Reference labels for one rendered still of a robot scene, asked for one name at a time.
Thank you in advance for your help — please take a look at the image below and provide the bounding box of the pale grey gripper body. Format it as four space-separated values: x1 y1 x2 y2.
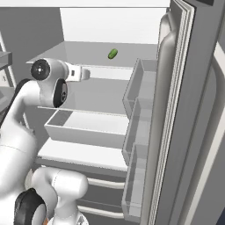
80 67 91 81

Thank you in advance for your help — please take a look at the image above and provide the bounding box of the clear glass fridge shelf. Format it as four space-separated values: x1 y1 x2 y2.
25 40 159 72
37 76 134 117

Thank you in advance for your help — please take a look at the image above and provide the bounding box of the green cucumber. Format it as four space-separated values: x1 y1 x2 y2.
107 48 119 60

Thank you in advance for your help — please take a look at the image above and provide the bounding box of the white fridge shelf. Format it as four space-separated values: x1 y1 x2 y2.
35 137 130 172

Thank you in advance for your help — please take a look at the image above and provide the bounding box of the grey fridge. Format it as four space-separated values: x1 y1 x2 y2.
25 0 171 225

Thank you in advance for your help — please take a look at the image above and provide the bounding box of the grey crisper drawer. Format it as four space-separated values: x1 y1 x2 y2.
43 109 130 150

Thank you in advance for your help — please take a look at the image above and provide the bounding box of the clear door bin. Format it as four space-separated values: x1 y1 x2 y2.
120 142 148 220
120 98 154 165
121 58 158 117

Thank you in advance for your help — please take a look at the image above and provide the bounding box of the grey fridge door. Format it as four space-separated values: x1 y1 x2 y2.
120 0 225 225

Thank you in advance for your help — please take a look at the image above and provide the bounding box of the white freezer drawer handle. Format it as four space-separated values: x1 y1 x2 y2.
76 204 124 220
86 177 127 190

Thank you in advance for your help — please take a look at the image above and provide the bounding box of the pale fridge door handle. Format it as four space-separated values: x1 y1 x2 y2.
183 40 225 225

